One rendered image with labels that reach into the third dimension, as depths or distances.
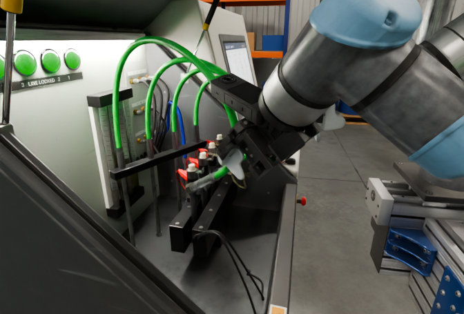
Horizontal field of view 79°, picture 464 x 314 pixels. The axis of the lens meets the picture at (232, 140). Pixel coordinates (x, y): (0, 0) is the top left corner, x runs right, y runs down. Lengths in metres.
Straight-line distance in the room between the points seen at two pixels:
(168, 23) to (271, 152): 0.75
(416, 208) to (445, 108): 0.71
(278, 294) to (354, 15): 0.53
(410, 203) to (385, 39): 0.76
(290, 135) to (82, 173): 0.60
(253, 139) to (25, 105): 0.48
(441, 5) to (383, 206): 0.56
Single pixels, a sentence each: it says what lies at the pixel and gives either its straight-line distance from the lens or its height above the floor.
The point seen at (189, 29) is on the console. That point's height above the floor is 1.46.
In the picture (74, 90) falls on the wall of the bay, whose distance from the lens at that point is 0.78.
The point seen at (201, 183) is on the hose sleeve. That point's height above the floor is 1.15.
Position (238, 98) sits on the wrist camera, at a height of 1.35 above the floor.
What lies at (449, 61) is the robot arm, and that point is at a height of 1.40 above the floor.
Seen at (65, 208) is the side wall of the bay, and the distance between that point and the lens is 0.43.
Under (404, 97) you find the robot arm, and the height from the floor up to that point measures 1.38.
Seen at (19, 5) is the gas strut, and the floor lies 1.46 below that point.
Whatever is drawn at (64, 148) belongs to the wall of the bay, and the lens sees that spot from 0.77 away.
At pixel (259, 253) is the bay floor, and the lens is 0.89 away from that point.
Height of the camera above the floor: 1.42
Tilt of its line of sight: 20 degrees down
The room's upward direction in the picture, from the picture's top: straight up
